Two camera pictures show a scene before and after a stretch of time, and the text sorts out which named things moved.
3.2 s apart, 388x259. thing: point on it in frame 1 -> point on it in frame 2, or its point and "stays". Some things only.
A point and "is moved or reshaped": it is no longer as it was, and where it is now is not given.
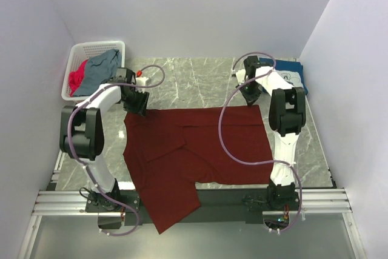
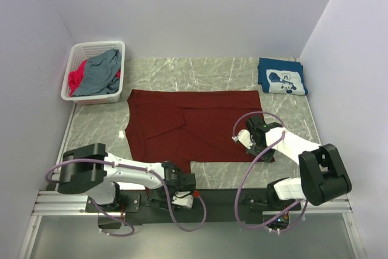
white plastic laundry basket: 80,52 stays
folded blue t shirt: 292,71 stays
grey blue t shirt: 100,69 stays
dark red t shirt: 170,151 is moved or reshaped
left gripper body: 137,105 -> 163,198
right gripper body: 250,93 -> 260,148
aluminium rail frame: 313,202 stays
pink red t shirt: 76,78 stays
